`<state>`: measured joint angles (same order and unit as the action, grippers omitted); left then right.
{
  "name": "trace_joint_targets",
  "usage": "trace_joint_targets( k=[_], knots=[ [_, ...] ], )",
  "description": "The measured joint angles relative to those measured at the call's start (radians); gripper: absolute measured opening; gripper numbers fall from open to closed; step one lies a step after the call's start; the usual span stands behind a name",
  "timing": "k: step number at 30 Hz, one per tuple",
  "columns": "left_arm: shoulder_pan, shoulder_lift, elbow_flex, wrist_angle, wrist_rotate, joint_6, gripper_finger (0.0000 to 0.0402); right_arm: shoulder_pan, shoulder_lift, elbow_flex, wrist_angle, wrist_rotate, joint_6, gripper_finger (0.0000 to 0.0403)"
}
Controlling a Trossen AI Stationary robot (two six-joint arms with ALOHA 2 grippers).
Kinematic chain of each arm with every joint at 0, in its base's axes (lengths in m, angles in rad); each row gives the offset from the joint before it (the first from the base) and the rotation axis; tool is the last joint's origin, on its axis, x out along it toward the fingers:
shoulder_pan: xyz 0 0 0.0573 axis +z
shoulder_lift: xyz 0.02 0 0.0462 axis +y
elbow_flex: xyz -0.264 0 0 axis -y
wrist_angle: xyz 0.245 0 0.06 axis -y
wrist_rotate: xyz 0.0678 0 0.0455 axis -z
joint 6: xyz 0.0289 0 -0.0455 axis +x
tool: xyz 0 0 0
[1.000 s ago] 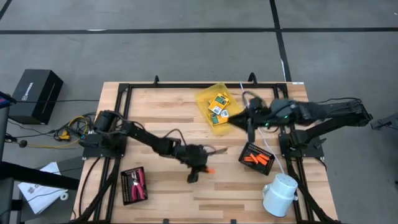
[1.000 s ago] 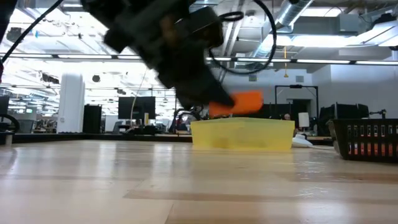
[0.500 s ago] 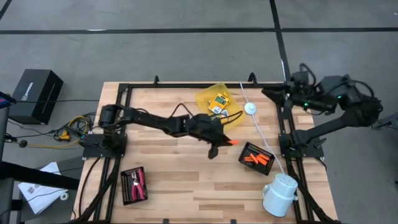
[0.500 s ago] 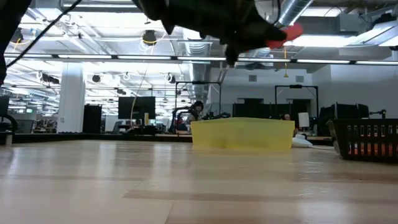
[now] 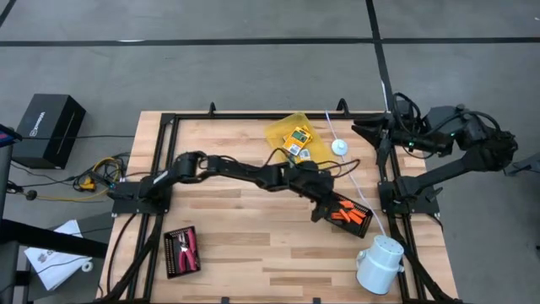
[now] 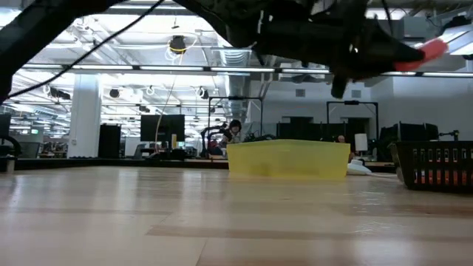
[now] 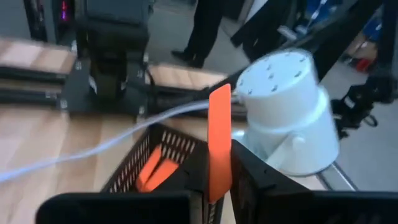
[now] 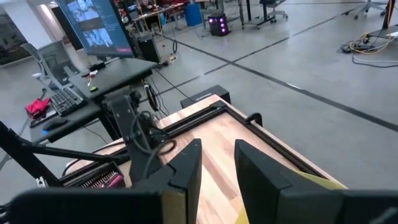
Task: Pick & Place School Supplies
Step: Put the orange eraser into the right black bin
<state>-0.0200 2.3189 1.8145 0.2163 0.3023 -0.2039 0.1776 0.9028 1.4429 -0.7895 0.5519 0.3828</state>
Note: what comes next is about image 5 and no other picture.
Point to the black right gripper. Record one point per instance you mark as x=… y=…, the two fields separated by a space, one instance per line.
x=398 y=133

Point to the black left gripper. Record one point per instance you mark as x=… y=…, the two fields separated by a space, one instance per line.
x=318 y=181

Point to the black mesh basket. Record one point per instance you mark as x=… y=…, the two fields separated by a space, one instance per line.
x=354 y=230
x=171 y=266

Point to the yellow crayon box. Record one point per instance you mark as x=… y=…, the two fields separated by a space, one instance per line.
x=304 y=155
x=300 y=137

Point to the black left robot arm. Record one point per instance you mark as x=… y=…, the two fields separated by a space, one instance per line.
x=236 y=166

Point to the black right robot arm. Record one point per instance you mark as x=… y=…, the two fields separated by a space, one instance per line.
x=443 y=169

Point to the white cylindrical container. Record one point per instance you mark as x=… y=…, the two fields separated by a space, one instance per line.
x=377 y=270

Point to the white tape roll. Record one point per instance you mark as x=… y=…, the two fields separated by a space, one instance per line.
x=83 y=267

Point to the white paper sheets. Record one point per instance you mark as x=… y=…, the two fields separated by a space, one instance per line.
x=50 y=270

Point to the black cardboard box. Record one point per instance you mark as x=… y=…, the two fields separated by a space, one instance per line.
x=48 y=128

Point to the black round plug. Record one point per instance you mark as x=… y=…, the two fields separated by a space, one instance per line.
x=30 y=194

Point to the black metal table frame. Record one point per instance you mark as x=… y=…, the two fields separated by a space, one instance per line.
x=236 y=115

